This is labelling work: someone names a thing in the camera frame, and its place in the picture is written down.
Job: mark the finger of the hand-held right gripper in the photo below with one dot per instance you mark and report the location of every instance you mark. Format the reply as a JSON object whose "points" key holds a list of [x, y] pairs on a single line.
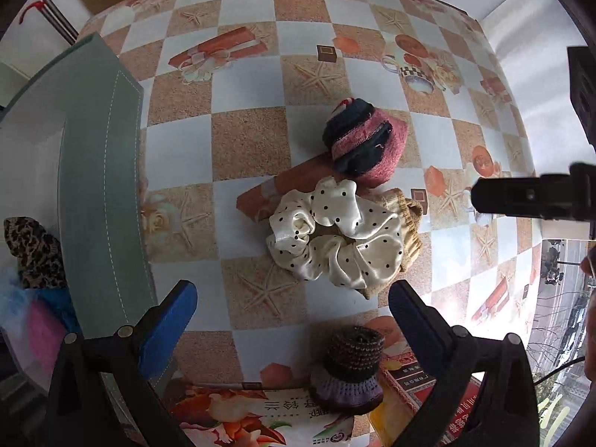
{"points": [[583, 84], [512, 195]]}

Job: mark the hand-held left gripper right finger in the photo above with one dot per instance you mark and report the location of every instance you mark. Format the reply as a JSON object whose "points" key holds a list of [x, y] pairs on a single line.
{"points": [[416, 330]]}

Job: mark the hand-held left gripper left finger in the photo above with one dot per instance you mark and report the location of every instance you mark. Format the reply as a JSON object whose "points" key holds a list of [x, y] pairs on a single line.
{"points": [[170, 330]]}

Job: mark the blue nonwoven cloth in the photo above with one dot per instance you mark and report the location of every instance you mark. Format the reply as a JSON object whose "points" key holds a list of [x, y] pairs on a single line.
{"points": [[60, 303]]}

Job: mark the grey-green storage box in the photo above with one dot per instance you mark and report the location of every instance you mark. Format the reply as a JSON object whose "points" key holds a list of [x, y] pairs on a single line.
{"points": [[102, 195]]}

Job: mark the red printed box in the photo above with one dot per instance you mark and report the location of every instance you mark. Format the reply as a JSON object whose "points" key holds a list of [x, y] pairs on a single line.
{"points": [[412, 382]]}

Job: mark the purple brown crocheted bootie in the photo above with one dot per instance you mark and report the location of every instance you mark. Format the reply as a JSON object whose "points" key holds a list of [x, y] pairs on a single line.
{"points": [[349, 372]]}

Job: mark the yellow packet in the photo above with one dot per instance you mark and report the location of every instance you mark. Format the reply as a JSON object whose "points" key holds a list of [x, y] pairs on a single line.
{"points": [[384, 424]]}

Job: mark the window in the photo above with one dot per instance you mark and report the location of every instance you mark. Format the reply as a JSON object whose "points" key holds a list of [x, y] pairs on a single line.
{"points": [[558, 288]]}

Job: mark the floral printed box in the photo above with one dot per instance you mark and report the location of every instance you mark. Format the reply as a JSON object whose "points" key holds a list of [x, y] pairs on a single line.
{"points": [[242, 423]]}

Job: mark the cream polka dot scrunchie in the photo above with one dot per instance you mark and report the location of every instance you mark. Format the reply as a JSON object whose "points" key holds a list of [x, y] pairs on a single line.
{"points": [[335, 237]]}

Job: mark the pink scrunchie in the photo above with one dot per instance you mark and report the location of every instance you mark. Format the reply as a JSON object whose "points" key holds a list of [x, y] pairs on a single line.
{"points": [[44, 335]]}

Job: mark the leopard print scrunchie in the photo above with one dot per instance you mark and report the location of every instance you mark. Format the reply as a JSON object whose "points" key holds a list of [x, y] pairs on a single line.
{"points": [[32, 251]]}

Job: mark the light blue fluffy scrunchie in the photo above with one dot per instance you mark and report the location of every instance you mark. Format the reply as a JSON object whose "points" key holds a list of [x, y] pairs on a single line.
{"points": [[11, 295]]}

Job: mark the checkered printed tablecloth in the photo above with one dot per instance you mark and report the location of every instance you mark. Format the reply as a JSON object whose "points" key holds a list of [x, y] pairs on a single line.
{"points": [[242, 149]]}

